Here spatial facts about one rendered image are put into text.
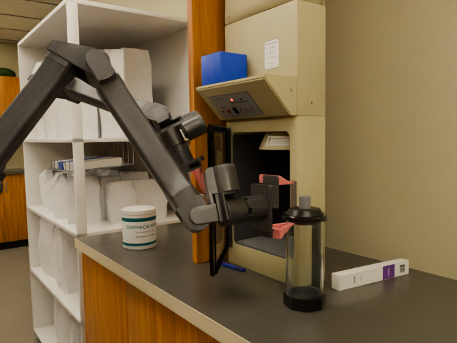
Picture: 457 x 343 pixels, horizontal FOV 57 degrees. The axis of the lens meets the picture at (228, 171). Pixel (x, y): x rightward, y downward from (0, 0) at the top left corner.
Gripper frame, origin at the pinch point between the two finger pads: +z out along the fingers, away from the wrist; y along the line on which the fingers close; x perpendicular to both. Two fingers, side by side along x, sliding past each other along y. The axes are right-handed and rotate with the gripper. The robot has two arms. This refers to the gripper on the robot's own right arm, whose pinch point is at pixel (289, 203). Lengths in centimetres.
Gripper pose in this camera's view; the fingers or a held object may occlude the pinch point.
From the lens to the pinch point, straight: 101.0
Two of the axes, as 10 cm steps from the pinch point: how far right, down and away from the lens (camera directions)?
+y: -0.2, -10.0, -0.7
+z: 8.1, -0.5, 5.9
